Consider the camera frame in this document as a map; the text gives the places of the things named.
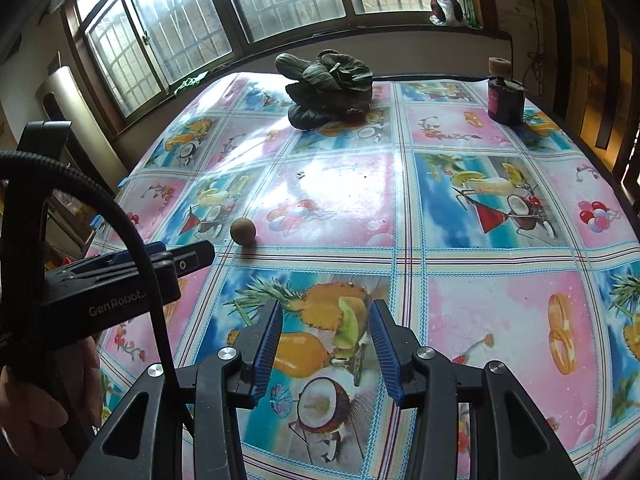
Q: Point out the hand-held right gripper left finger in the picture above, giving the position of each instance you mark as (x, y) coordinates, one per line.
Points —
(265, 350)

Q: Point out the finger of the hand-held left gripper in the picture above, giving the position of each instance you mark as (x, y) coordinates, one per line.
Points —
(192, 257)
(155, 248)

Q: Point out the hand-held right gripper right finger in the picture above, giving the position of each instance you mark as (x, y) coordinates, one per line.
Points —
(385, 355)

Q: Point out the brown longan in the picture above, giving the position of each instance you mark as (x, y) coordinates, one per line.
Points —
(243, 231)

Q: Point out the person's left hand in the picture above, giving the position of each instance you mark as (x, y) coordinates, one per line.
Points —
(30, 425)

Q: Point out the printed plastic tablecloth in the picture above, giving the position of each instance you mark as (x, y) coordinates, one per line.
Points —
(350, 200)

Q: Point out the white rounded appliance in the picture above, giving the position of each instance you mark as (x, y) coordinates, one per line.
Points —
(75, 110)

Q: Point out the green cloth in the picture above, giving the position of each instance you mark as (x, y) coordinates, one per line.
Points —
(190, 82)

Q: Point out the red jujube date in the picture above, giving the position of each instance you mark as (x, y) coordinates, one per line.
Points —
(355, 115)

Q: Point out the dark green leafy vegetable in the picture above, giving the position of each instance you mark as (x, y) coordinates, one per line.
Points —
(325, 80)

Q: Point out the barred window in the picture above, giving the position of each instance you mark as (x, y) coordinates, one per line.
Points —
(165, 15)

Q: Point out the dark jar with red label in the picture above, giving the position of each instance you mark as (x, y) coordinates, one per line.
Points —
(507, 105)

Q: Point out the tan round stopper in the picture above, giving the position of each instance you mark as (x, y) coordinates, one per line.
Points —
(499, 67)

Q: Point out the red and white bag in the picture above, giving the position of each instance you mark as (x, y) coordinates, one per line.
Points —
(447, 10)

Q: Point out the green bottle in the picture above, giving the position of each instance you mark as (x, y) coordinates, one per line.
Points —
(469, 10)

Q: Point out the dark wooden panels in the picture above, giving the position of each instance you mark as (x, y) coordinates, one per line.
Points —
(595, 60)

